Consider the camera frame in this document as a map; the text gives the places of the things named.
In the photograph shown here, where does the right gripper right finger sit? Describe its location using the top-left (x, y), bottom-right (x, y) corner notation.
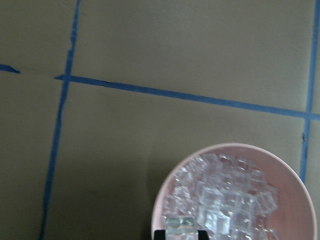
top-left (195, 230), bottom-right (208, 240)

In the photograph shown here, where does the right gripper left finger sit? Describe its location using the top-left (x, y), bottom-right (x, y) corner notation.
top-left (153, 229), bottom-right (167, 240)

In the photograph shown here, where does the clear ice cube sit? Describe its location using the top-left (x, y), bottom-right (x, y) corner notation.
top-left (165, 216), bottom-right (198, 240)

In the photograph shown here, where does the pile of clear ice cubes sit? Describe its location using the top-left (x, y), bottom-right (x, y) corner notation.
top-left (162, 153), bottom-right (279, 240)

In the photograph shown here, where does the pink bowl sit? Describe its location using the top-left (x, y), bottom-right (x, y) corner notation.
top-left (151, 143), bottom-right (318, 240)

